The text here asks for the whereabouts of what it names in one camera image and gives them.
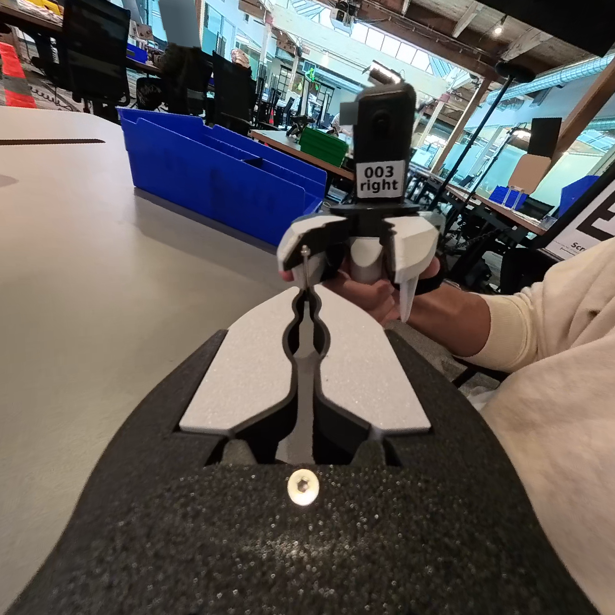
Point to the open cardboard box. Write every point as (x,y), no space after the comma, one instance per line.
(528,173)

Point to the silver ventilation duct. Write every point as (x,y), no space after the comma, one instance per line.
(543,79)

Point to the person's right forearm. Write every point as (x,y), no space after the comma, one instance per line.
(528,312)

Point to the orange traffic cone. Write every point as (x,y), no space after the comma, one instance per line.
(14,72)

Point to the black office chair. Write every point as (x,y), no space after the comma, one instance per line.
(233,91)
(96,48)

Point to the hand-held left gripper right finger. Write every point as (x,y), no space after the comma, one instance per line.
(370,374)

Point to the long thin metal bolt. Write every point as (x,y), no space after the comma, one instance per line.
(305,269)

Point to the blue plastic parts bin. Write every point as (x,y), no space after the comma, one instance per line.
(192,177)

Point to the framed black-white marker sign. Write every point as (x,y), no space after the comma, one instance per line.
(591,226)

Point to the person's cream hoodie torso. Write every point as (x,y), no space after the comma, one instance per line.
(567,480)

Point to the row of small blue bins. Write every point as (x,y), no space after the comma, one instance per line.
(509,197)

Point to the studio softbox light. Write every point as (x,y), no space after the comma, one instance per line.
(384,72)

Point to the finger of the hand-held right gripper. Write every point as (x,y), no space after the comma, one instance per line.
(295,240)
(415,240)

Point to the person's right hand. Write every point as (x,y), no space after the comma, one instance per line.
(379,302)

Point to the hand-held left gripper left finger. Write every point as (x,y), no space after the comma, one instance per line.
(235,374)

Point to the wooden background table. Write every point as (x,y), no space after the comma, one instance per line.
(276,139)

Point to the green plastic crate stack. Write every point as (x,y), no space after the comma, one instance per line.
(324,146)

